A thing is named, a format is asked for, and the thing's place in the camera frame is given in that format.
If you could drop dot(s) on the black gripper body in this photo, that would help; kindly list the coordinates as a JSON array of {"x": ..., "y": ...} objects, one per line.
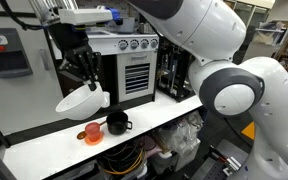
[{"x": 69, "y": 38}]

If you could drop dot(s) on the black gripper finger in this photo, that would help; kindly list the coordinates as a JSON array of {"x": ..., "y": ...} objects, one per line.
[
  {"x": 72, "y": 71},
  {"x": 89, "y": 71}
]

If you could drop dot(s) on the white bowl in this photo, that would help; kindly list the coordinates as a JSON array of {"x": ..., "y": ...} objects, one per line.
[{"x": 79, "y": 103}]

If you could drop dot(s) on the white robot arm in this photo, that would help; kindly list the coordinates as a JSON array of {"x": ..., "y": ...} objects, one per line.
[{"x": 200, "y": 30}]

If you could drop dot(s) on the silver toy pot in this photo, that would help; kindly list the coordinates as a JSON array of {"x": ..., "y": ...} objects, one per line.
[{"x": 127, "y": 26}]

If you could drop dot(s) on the translucent orange cup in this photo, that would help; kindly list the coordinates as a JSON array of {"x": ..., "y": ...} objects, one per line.
[{"x": 92, "y": 131}]

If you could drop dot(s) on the black mug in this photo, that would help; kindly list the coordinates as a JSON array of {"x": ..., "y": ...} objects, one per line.
[{"x": 117, "y": 125}]

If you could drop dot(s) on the white toy refrigerator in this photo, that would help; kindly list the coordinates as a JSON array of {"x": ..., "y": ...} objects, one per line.
[{"x": 17, "y": 100}]

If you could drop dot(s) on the wooden stick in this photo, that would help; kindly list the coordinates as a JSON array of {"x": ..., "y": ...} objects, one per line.
[{"x": 80, "y": 135}]

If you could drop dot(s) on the orange saucer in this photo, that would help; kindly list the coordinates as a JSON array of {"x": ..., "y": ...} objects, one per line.
[{"x": 100, "y": 139}]

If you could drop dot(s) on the pink plastic item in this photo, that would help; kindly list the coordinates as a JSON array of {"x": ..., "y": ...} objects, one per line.
[{"x": 150, "y": 146}]

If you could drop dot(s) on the clear plastic bag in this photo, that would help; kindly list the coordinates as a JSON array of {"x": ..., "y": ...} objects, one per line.
[{"x": 180, "y": 133}]

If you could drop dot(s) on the white storage container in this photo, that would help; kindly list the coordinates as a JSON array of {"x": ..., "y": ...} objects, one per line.
[{"x": 180, "y": 156}]

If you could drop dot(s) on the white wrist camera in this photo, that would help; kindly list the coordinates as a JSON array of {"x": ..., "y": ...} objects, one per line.
[{"x": 84, "y": 16}]

